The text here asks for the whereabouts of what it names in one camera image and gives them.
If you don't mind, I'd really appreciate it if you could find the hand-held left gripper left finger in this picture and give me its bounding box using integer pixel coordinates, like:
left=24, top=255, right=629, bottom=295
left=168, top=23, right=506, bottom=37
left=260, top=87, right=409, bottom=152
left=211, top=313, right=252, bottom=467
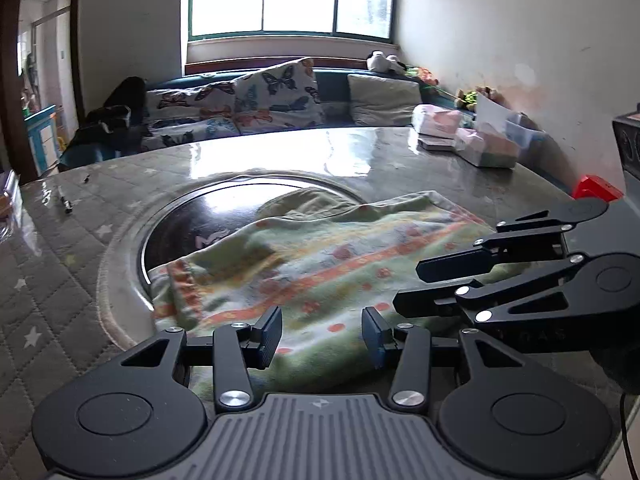
left=120, top=306, right=284, bottom=414

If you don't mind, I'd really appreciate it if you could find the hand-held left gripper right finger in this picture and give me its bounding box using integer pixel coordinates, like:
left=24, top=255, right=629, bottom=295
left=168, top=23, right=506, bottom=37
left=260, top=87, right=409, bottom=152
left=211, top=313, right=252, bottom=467
left=361, top=306, right=532, bottom=414

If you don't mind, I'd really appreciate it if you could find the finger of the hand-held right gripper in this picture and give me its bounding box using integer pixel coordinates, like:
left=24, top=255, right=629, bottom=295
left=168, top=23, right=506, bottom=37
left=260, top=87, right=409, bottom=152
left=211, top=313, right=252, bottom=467
left=416, top=211, right=577, bottom=284
left=392, top=255, right=592, bottom=337

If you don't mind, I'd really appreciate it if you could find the green patterned towel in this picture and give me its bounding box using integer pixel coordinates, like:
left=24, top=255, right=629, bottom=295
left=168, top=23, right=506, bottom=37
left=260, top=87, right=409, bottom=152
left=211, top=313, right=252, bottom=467
left=148, top=187, right=551, bottom=397

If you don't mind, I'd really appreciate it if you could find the flat dark box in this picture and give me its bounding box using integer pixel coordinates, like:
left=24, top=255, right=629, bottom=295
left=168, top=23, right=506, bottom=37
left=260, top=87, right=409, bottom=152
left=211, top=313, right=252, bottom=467
left=417, top=135, right=459, bottom=152

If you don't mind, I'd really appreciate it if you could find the pink and green box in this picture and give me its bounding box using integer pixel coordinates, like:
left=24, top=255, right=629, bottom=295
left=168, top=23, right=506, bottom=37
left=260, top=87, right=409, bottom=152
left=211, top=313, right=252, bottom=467
left=453, top=127, right=521, bottom=169

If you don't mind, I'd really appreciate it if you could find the red plastic object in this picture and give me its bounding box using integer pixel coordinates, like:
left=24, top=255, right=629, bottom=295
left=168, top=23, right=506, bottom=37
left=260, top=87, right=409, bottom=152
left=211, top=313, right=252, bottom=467
left=572, top=174, right=625, bottom=202

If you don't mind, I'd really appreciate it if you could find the round black glass cooktop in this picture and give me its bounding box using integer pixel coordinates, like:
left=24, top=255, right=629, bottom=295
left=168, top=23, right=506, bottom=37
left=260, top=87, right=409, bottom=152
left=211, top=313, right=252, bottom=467
left=137, top=180, right=369, bottom=302

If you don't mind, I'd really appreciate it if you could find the pink tissue pack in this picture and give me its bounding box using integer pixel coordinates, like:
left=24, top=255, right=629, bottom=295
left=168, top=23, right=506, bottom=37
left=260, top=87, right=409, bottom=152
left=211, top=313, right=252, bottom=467
left=411, top=103, right=464, bottom=140

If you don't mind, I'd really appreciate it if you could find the clear plastic container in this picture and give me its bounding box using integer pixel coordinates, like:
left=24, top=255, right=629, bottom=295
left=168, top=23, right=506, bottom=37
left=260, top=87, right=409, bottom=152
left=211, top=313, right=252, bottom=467
left=504, top=111, right=547, bottom=157

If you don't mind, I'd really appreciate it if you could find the black appliance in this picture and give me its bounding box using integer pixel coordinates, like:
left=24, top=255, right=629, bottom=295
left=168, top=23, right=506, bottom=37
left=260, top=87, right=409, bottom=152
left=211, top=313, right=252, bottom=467
left=612, top=104, right=640, bottom=202

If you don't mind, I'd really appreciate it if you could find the white paper sheet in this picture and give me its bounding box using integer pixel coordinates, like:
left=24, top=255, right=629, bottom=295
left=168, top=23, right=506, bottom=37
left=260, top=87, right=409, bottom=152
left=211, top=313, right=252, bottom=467
left=474, top=90, right=509, bottom=134

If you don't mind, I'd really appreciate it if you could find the green plush toy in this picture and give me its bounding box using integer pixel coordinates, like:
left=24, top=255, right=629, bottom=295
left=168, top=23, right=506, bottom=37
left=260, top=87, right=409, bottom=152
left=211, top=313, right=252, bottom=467
left=452, top=86, right=497, bottom=109

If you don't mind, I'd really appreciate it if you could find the grey pillow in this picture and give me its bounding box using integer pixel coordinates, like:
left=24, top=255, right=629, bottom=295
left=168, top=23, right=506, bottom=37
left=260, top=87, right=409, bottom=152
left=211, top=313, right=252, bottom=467
left=346, top=73, right=424, bottom=127

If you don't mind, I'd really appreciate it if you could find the colourful toy pile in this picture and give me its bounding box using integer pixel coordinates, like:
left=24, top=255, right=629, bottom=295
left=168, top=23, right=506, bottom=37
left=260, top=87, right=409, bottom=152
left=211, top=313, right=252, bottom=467
left=404, top=64, right=441, bottom=87

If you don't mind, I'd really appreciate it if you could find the teal sofa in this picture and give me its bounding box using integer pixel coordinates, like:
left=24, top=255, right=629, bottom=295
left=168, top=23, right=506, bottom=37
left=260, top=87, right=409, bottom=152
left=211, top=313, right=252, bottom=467
left=57, top=67, right=482, bottom=172

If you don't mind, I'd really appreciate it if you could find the black and white plush toy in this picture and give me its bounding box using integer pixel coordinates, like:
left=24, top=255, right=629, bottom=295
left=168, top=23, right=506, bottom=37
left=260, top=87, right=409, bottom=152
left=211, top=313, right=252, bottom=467
left=366, top=50, right=407, bottom=75

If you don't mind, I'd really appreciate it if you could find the butterfly print pillow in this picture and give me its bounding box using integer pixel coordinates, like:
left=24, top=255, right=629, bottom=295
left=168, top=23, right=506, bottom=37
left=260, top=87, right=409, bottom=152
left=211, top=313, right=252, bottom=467
left=234, top=57, right=324, bottom=132

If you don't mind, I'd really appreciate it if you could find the butterfly print blanket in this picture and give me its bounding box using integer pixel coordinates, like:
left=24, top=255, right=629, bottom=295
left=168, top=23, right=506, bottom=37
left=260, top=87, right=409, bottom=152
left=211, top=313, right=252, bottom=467
left=141, top=80, right=242, bottom=152

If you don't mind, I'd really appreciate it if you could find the black clothing pile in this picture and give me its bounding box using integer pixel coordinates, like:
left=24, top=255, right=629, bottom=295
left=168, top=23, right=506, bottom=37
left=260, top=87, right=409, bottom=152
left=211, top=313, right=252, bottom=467
left=81, top=76, right=151, bottom=155

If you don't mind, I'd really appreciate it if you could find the clear plastic box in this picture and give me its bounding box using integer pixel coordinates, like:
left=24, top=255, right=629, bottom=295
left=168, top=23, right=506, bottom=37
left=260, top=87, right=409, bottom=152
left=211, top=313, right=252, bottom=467
left=0, top=169, right=24, bottom=242

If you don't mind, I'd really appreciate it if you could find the blue cabinet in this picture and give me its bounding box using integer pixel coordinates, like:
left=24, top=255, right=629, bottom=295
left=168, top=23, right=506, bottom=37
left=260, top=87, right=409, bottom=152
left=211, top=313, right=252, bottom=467
left=24, top=104, right=59, bottom=174

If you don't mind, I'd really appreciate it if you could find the black cable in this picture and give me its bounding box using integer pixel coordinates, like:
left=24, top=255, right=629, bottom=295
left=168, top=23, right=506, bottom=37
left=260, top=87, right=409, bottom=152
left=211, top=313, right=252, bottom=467
left=619, top=392, right=635, bottom=480

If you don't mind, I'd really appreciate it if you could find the dark wooden door frame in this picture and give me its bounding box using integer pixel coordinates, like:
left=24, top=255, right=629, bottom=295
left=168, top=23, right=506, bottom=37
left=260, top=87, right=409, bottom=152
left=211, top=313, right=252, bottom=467
left=0, top=0, right=84, bottom=182

